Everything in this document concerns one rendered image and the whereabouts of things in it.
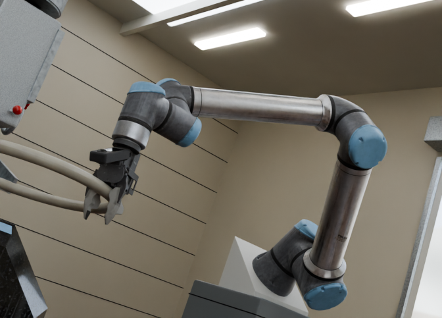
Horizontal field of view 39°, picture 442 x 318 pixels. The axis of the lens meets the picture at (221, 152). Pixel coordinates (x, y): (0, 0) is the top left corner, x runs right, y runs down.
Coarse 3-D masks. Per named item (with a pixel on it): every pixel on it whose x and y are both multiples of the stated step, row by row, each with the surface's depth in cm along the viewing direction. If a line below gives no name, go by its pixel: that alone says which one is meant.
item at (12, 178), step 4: (0, 160) 193; (0, 164) 191; (4, 164) 190; (0, 168) 189; (4, 168) 187; (8, 168) 187; (0, 172) 188; (4, 172) 185; (8, 172) 183; (0, 176) 186; (4, 176) 184; (8, 176) 182; (12, 176) 179; (12, 180) 178; (16, 180) 178; (0, 188) 176; (8, 192) 178
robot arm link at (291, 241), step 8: (304, 224) 228; (312, 224) 234; (288, 232) 233; (296, 232) 229; (304, 232) 226; (312, 232) 225; (280, 240) 235; (288, 240) 230; (296, 240) 227; (304, 240) 226; (312, 240) 225; (280, 248) 232; (288, 248) 229; (296, 248) 225; (304, 248) 224; (280, 256) 230; (288, 256) 228; (296, 256) 223; (288, 264) 229
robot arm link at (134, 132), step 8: (120, 120) 155; (120, 128) 153; (128, 128) 153; (136, 128) 153; (144, 128) 155; (112, 136) 155; (120, 136) 153; (128, 136) 152; (136, 136) 153; (144, 136) 155; (144, 144) 155
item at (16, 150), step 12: (0, 144) 135; (12, 144) 136; (12, 156) 136; (24, 156) 136; (36, 156) 136; (48, 156) 137; (48, 168) 138; (60, 168) 138; (72, 168) 140; (0, 180) 175; (84, 180) 142; (96, 180) 145; (12, 192) 177; (24, 192) 178; (36, 192) 179; (108, 192) 149; (48, 204) 179; (60, 204) 178; (72, 204) 177
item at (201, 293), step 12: (192, 288) 240; (204, 288) 235; (216, 288) 230; (228, 288) 226; (192, 300) 237; (204, 300) 232; (216, 300) 227; (228, 300) 222; (240, 300) 218; (252, 300) 213; (264, 300) 212; (192, 312) 234; (204, 312) 229; (216, 312) 224; (228, 312) 220; (240, 312) 215; (252, 312) 211; (264, 312) 211; (276, 312) 215; (288, 312) 218
